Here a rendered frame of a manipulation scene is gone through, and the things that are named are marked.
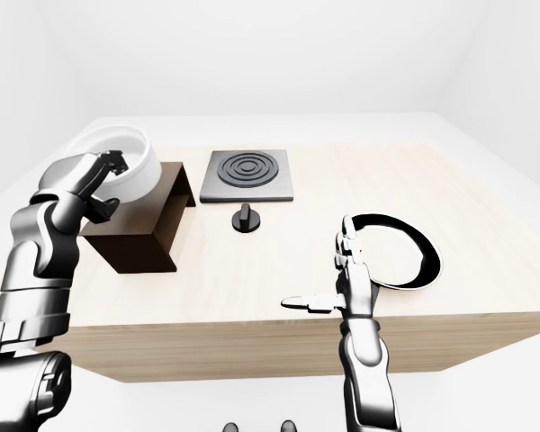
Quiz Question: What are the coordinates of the silver black robot right hand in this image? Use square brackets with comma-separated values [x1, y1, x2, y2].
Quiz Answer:
[280, 214, 383, 321]

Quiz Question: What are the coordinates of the silver black robot left hand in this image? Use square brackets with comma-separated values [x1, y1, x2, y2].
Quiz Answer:
[34, 149, 131, 225]

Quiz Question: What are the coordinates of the white bowl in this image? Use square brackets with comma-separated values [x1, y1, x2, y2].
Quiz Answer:
[65, 125, 164, 206]

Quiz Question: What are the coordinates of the dark brown wooden cabinet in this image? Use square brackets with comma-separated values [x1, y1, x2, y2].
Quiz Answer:
[79, 160, 197, 275]

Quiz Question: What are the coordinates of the white plate with black rim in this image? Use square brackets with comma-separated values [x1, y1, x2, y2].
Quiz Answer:
[347, 211, 445, 292]

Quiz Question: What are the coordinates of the round black knob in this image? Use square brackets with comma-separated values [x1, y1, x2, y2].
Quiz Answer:
[230, 202, 263, 234]

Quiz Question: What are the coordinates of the flat dark stove plate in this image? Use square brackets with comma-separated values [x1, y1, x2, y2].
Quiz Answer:
[199, 148, 295, 204]

